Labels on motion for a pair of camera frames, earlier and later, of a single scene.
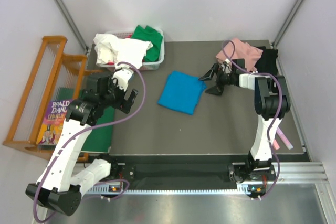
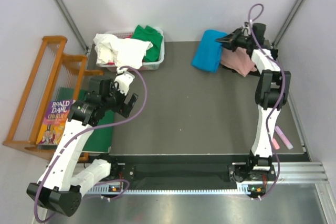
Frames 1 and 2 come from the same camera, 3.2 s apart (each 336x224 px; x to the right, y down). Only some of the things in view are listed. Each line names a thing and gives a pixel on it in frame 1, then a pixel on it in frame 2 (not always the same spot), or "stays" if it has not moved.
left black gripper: (122, 100) stays
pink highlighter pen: (275, 145) stays
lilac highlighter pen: (285, 139) stays
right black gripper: (218, 89) → (230, 40)
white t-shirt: (109, 49) stays
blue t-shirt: (182, 92) → (208, 55)
